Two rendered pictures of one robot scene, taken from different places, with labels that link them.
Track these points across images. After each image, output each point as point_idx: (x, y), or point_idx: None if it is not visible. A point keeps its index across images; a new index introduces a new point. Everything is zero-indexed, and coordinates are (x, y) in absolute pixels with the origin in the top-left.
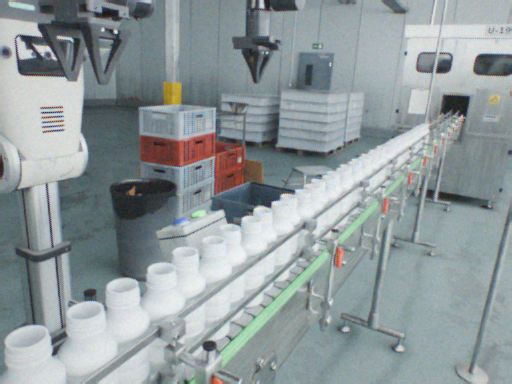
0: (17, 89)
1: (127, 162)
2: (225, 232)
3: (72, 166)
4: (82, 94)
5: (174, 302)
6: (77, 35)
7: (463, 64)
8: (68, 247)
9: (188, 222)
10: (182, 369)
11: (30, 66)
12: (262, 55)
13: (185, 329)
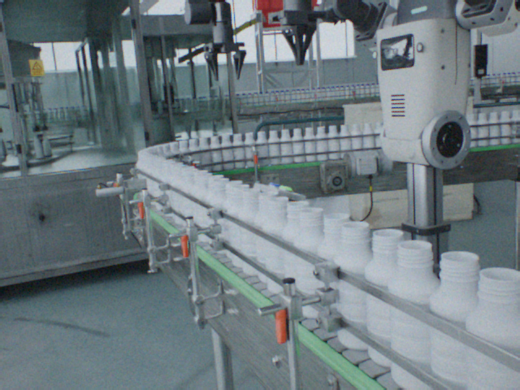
0: (380, 81)
1: None
2: (197, 171)
3: (413, 151)
4: (422, 83)
5: (171, 180)
6: (238, 56)
7: None
8: (418, 231)
9: (267, 185)
10: (163, 207)
11: (386, 62)
12: (291, 33)
13: (161, 188)
